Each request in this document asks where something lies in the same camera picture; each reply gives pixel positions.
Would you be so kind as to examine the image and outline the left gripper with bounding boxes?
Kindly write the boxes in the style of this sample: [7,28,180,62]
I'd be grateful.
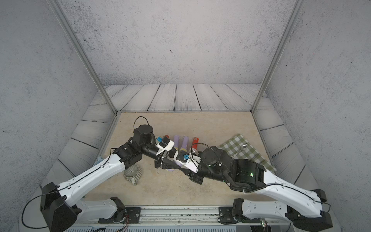
[140,143,183,170]

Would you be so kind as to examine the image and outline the purple flashlight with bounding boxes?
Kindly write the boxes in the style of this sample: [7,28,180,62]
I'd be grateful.
[167,157,185,171]
[180,136,188,152]
[173,135,180,150]

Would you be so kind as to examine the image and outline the red flashlight white rim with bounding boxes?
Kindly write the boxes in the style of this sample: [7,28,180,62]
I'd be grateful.
[190,137,199,154]

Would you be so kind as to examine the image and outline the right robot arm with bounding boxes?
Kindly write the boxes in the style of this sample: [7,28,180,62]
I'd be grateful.
[180,146,333,232]

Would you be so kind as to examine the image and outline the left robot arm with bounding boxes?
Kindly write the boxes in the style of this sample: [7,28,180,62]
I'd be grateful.
[40,124,176,232]

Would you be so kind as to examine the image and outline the green checkered cloth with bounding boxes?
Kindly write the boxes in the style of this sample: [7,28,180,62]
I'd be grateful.
[217,134,276,173]

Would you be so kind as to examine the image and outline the light blue mug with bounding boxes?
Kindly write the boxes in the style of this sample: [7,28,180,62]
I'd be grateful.
[94,157,103,166]

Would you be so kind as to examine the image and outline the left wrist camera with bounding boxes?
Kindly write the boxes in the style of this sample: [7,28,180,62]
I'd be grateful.
[156,137,174,156]

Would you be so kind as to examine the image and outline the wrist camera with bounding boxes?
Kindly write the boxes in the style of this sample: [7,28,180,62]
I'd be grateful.
[173,150,202,173]
[156,137,174,156]

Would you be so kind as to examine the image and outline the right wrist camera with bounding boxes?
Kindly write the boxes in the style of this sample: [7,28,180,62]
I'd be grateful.
[173,150,202,173]

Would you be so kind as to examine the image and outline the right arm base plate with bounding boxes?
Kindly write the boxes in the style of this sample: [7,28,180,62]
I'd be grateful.
[217,206,260,225]

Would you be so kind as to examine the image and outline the aluminium mounting rail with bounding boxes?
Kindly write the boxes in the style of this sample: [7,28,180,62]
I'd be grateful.
[52,204,308,232]

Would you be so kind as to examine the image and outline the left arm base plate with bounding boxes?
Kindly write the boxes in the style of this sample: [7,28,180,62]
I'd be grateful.
[98,207,142,224]

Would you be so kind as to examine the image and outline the right aluminium frame post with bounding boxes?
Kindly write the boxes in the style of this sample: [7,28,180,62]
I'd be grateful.
[251,0,304,114]

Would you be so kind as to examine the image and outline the aluminium frame post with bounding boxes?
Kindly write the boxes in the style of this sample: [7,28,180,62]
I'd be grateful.
[251,0,304,114]
[47,0,118,116]

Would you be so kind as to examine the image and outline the left aluminium frame post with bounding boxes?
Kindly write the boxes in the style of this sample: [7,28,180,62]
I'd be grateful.
[47,0,118,116]

